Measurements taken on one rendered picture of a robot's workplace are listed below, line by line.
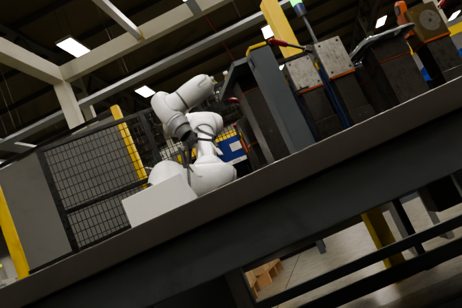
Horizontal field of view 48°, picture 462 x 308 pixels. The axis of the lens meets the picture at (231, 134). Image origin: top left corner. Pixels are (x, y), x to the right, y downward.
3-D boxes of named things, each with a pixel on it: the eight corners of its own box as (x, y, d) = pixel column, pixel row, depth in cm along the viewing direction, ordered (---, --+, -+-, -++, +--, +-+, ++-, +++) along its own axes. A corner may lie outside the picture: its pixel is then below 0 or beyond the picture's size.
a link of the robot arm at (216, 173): (190, 207, 230) (240, 203, 231) (188, 176, 223) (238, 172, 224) (185, 133, 299) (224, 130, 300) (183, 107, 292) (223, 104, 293)
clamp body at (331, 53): (392, 140, 155) (339, 34, 161) (359, 155, 152) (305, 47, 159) (382, 146, 162) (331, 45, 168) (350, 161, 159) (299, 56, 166)
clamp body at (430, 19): (497, 95, 163) (441, -4, 170) (461, 111, 160) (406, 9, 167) (480, 104, 171) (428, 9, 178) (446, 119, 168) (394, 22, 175)
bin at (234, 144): (267, 146, 299) (257, 125, 302) (218, 166, 295) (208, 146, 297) (262, 151, 315) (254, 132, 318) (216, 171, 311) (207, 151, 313)
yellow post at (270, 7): (421, 271, 314) (282, -10, 351) (397, 284, 310) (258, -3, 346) (407, 271, 331) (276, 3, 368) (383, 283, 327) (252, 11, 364)
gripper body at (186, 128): (193, 124, 231) (205, 139, 227) (181, 137, 233) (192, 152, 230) (183, 122, 224) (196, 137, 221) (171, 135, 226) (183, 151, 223)
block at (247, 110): (307, 182, 184) (255, 70, 192) (287, 190, 182) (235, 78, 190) (300, 187, 193) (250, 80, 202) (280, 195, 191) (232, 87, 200)
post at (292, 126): (330, 168, 160) (270, 44, 168) (309, 177, 158) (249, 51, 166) (322, 173, 167) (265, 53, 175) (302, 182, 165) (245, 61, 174)
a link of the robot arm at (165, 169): (148, 214, 229) (150, 183, 247) (190, 211, 230) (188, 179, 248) (144, 185, 219) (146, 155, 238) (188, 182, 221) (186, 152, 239)
